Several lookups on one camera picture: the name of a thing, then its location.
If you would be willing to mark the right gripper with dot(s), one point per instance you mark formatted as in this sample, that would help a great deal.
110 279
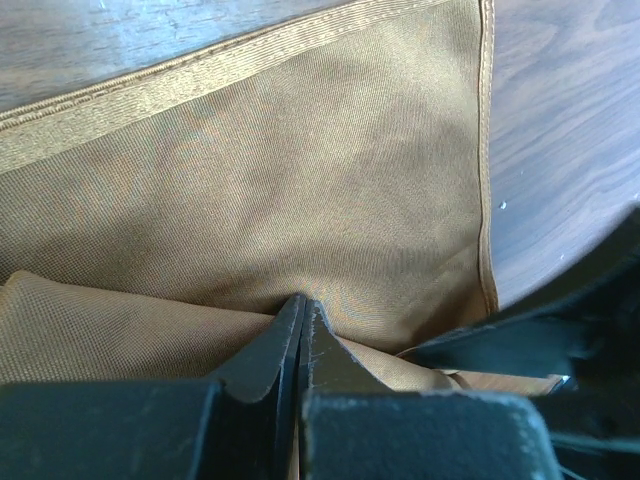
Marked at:
583 326

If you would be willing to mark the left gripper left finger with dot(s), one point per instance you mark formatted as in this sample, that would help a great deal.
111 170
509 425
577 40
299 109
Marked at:
236 422

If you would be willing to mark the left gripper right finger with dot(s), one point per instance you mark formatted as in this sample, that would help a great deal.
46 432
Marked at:
351 426

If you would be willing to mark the orange cloth napkin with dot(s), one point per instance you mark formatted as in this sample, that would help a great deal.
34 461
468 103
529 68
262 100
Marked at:
153 225

